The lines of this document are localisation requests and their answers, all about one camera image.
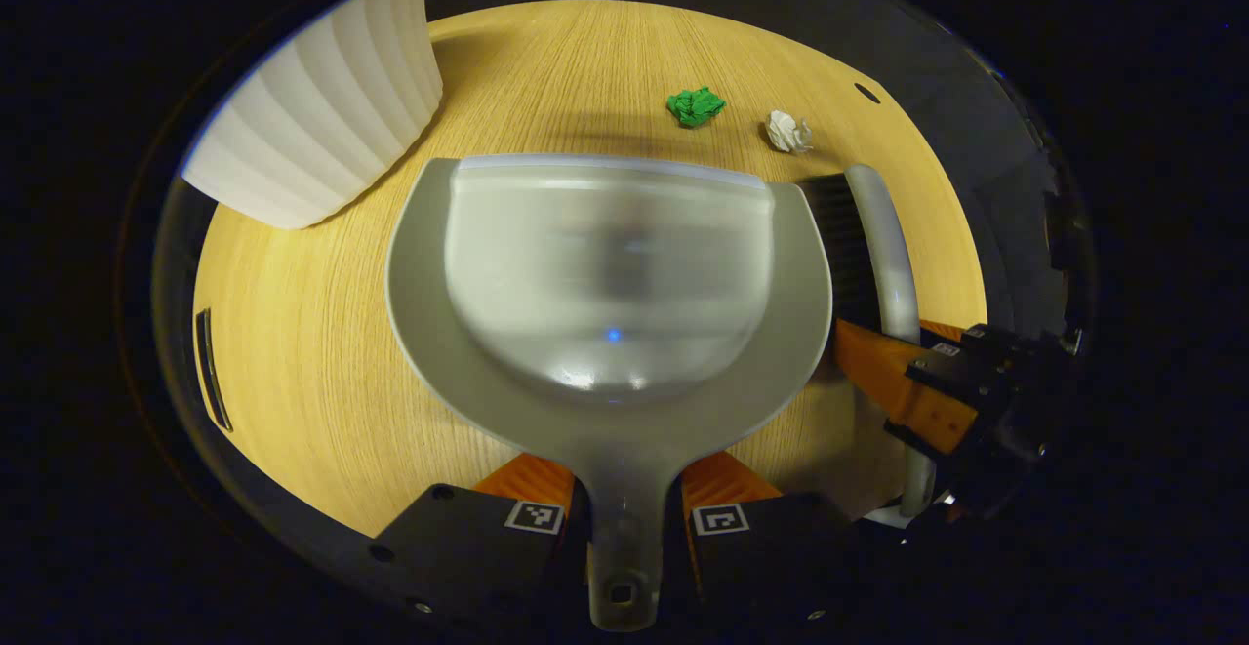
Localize wooden desktop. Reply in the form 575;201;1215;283
192;0;988;539

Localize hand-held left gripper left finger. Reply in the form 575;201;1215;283
366;452;591;631

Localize white paper ball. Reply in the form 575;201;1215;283
764;110;814;154

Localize green paper ball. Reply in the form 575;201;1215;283
666;87;728;129

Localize light grey plastic dustpan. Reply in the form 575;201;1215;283
385;152;835;631

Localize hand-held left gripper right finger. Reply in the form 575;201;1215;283
680;450;879;631

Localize white ribbed garbage bin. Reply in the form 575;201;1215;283
181;0;445;231

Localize small light grey broom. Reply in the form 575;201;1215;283
800;164;943;529

